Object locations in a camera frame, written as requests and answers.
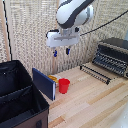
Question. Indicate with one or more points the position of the red plastic cup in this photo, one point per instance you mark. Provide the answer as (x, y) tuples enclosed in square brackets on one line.
[(64, 85)]

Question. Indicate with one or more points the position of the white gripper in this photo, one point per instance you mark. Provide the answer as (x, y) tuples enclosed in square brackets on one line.
[(62, 38)]

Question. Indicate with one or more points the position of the beige woven folding screen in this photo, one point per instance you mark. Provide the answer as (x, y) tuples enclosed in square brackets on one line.
[(30, 36)]

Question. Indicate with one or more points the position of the bowl with yellow contents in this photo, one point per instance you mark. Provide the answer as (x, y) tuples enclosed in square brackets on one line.
[(53, 78)]

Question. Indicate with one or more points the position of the dark blue book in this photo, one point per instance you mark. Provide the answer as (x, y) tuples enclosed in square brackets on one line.
[(43, 83)]

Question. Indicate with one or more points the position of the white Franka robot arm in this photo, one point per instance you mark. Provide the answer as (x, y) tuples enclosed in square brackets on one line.
[(71, 11)]

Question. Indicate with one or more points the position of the black fabric storage box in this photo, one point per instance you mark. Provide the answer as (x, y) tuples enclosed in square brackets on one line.
[(18, 95)]

